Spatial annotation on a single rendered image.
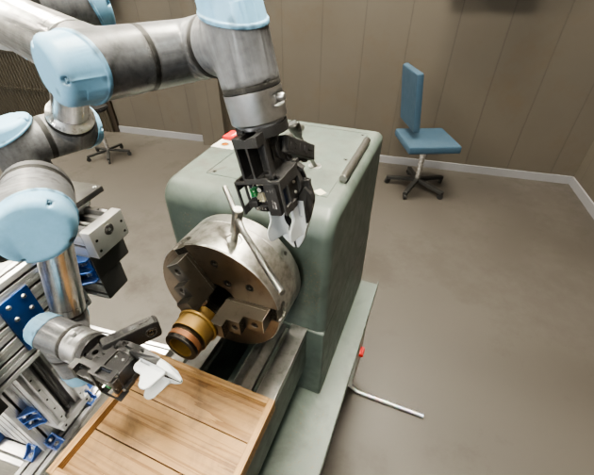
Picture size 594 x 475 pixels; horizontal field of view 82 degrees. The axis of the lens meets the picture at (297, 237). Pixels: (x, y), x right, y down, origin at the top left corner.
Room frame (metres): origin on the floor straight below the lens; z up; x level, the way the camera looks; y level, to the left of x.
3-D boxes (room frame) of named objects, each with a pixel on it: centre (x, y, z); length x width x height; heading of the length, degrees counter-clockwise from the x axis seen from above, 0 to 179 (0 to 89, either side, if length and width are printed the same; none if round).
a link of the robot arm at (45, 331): (0.45, 0.51, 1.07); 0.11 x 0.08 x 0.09; 68
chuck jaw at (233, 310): (0.50, 0.11, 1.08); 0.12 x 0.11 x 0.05; 68
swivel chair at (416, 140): (3.02, -1.16, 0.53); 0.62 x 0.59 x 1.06; 72
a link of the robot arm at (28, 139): (0.88, 0.74, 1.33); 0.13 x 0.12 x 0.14; 139
